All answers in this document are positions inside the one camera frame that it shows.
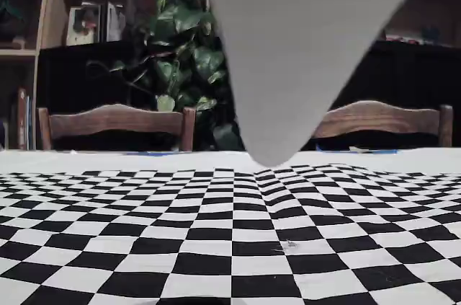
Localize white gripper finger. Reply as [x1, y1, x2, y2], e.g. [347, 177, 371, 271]
[189, 0, 442, 168]

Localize white grey box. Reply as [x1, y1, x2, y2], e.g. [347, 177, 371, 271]
[105, 1, 127, 43]

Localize white box with red picture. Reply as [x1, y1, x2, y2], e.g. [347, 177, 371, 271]
[67, 4, 102, 46]

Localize brown wooden chair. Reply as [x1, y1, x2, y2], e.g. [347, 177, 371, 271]
[37, 104, 197, 151]
[310, 100, 454, 149]

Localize green leafy houseplant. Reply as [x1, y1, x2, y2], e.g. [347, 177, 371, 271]
[86, 0, 246, 151]

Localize checkerboard printed white paper mat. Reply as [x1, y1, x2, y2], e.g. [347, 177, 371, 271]
[0, 149, 461, 305]

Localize red brown upright book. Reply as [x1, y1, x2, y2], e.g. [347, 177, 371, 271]
[17, 87, 29, 151]

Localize dark shelf ornament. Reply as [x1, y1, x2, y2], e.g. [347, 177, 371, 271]
[0, 0, 28, 45]

